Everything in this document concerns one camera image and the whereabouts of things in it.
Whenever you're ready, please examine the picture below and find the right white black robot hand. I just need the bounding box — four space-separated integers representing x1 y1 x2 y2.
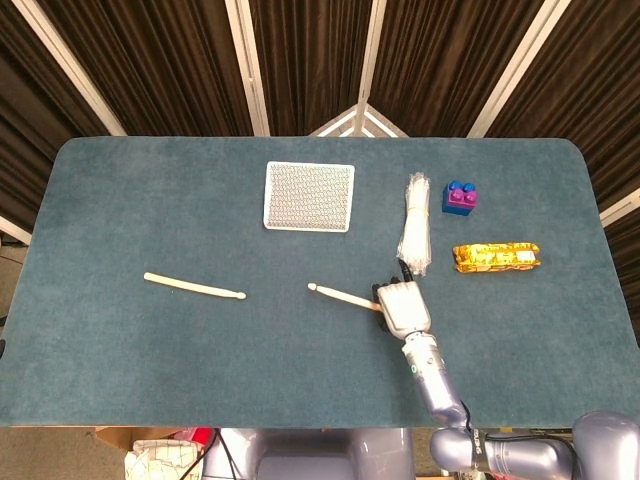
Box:
372 259 432 337

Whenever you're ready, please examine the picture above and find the wooden drumstick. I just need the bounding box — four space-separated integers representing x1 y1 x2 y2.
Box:
143 271 248 301
307 282 384 314

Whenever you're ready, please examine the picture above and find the gold foil snack pack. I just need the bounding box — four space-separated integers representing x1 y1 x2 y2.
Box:
452 241 543 275

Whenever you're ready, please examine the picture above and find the blue toy building block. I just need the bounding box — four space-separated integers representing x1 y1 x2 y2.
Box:
441 180 481 218

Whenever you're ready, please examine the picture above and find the purple toy building block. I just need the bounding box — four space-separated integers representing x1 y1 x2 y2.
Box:
448 188 480 209

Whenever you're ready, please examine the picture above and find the lavender robot torso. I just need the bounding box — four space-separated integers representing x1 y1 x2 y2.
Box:
202 427 416 480

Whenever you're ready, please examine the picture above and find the blue felt table mat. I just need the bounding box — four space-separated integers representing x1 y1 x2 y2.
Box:
0 135 640 430

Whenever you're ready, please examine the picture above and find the red plastic item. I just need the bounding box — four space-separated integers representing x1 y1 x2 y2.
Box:
177 427 216 447

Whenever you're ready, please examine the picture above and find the dark brown curtain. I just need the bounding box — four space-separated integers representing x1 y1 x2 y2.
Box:
0 0 640 246

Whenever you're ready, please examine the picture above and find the white checked cloth bag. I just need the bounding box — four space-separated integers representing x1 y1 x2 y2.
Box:
123 438 205 480

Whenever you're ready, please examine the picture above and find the cardboard box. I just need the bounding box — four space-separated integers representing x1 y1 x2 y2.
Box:
94 427 201 454

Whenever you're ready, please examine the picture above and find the white wire mesh basket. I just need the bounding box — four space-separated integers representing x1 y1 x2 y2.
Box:
262 160 357 233

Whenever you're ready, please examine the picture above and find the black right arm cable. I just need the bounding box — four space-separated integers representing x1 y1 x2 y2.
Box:
459 399 576 446

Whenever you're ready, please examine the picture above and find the black torso cable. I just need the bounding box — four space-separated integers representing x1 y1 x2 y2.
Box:
187 428 239 480

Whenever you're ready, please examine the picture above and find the white partition frame post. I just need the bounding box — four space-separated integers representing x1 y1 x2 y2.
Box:
9 0 127 137
349 0 390 137
467 0 572 138
223 0 272 137

